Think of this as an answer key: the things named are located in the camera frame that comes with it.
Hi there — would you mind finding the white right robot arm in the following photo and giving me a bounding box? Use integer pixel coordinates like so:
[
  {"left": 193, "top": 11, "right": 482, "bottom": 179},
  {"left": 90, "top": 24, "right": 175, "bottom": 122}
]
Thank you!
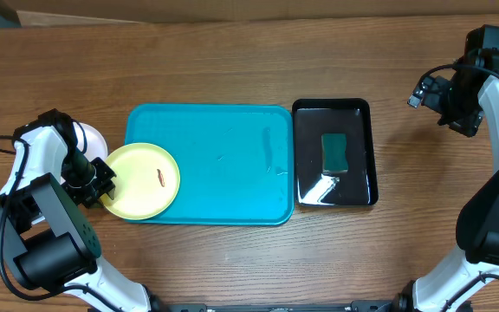
[{"left": 382, "top": 24, "right": 499, "bottom": 311}]

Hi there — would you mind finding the yellow plate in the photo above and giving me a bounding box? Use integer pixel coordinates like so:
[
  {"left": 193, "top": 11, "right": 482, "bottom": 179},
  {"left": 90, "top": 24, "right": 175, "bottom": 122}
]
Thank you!
[{"left": 101, "top": 143, "right": 180, "bottom": 221}]

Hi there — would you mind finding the white plate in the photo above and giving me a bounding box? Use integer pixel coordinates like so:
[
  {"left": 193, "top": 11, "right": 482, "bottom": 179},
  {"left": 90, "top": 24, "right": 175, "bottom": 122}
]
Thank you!
[{"left": 74, "top": 122, "right": 108, "bottom": 161}]

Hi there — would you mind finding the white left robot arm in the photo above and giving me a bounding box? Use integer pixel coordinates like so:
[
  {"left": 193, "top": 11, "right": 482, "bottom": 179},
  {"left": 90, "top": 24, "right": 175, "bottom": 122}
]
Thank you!
[{"left": 0, "top": 109, "right": 165, "bottom": 311}]

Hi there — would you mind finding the green and yellow sponge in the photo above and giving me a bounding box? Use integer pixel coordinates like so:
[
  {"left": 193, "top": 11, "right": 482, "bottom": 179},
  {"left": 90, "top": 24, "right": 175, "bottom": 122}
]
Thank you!
[{"left": 321, "top": 133, "right": 348, "bottom": 173}]

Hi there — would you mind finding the teal plastic tray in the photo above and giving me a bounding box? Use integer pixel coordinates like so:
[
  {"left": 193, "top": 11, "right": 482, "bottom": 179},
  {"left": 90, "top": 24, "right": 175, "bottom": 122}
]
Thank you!
[{"left": 125, "top": 103, "right": 295, "bottom": 226}]

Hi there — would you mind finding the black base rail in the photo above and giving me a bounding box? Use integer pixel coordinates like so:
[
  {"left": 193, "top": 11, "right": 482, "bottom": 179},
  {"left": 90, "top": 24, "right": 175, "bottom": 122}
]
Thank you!
[{"left": 165, "top": 300, "right": 399, "bottom": 312}]

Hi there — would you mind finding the black water tray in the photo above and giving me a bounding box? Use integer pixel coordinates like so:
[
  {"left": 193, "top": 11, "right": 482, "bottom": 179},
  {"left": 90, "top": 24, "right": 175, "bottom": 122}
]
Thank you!
[{"left": 292, "top": 98, "right": 379, "bottom": 207}]

